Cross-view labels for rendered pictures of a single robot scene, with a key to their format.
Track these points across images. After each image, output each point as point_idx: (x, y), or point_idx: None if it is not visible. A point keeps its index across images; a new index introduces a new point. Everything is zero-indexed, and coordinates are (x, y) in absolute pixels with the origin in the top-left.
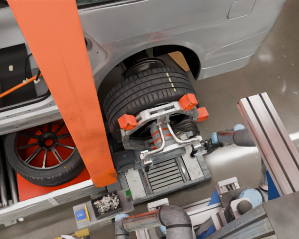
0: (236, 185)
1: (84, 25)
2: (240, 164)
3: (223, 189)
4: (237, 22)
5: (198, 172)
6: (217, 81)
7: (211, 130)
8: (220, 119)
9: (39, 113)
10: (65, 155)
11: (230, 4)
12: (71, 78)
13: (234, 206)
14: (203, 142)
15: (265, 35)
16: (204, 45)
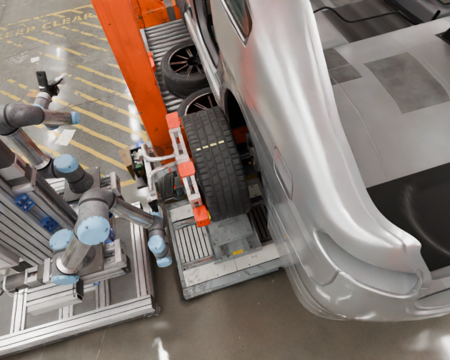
0: (111, 259)
1: (211, 4)
2: (201, 347)
3: (109, 244)
4: (282, 195)
5: (191, 280)
6: (343, 329)
7: (255, 309)
8: (273, 326)
9: (209, 74)
10: None
11: (273, 146)
12: None
13: None
14: (163, 218)
15: (313, 291)
16: (265, 178)
